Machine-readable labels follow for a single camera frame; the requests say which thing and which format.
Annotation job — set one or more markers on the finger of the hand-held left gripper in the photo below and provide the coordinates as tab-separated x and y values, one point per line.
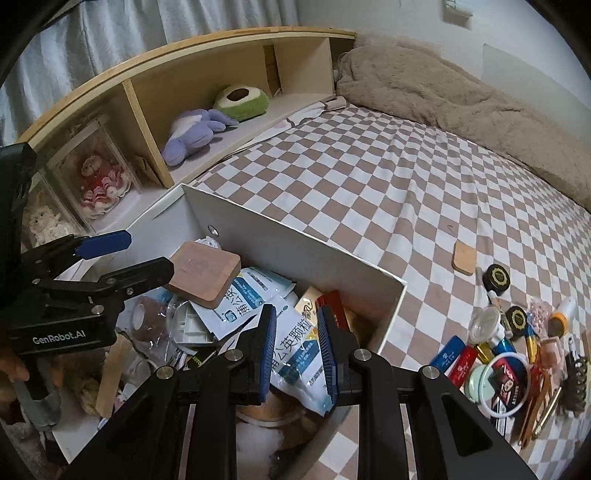
138	274
104	244

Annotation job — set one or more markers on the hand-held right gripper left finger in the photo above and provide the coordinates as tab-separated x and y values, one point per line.
268	355

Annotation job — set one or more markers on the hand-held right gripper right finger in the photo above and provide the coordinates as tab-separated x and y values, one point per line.
327	355

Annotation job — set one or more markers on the light wooden stick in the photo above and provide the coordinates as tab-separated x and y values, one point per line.
111	369

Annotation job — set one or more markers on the pink square wooden block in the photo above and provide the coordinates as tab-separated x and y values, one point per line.
203	272

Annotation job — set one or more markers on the white cardboard box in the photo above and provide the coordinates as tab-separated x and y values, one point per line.
286	244

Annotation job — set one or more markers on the person's left hand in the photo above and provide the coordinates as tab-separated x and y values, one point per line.
9	367

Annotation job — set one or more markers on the white blue medicine packet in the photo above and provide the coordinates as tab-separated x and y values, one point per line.
235	300
295	350

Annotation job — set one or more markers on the brown tape roll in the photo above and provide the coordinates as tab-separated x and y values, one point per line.
147	318

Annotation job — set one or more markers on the red small box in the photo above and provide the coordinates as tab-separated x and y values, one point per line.
334	307

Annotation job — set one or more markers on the yellow small box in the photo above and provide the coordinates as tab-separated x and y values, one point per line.
307	302

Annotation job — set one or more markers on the beige round hoop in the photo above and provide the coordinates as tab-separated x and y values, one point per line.
268	415

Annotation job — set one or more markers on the white plush in clear display box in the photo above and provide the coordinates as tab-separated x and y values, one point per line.
46	226

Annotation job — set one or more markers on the doll in clear display box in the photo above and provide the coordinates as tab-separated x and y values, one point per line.
99	180

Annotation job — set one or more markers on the crumpled white plastic wrap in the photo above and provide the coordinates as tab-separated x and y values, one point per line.
207	242

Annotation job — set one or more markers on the blue lighter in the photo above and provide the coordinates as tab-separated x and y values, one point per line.
445	355

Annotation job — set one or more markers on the purple plush toy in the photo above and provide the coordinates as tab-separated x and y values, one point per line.
194	134

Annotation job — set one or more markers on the round green mirror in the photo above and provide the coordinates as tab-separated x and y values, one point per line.
480	385

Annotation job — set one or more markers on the white round plastic holder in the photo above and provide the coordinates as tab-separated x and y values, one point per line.
485	325

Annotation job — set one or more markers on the light wooden square coaster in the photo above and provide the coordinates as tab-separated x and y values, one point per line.
464	258

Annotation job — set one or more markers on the checkered bed sheet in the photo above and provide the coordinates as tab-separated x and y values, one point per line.
369	184

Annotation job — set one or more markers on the blue metallic tube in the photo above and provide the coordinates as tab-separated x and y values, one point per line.
506	346

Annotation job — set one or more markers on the wooden bedside shelf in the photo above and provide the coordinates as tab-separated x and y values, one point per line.
184	83

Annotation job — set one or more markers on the black lighter red white print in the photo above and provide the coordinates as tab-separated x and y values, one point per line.
505	385

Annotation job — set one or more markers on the avocado plush toy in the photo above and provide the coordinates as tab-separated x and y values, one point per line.
240	104

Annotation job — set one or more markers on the gold metallic tube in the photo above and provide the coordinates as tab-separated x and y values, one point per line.
531	348

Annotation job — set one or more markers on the pink beads packet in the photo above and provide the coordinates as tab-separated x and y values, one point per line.
538	314

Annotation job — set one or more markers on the grey curtain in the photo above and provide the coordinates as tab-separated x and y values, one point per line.
115	27

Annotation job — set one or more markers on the pink plastic case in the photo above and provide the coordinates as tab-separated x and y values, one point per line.
551	350

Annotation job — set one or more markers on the gold pen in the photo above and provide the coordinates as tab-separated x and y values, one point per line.
549	410

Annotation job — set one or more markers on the white bottle orange cap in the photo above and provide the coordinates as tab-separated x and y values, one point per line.
564	318

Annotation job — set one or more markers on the beige blanket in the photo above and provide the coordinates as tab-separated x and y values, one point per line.
461	101

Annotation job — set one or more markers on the white wall socket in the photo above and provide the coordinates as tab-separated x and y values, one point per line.
457	3

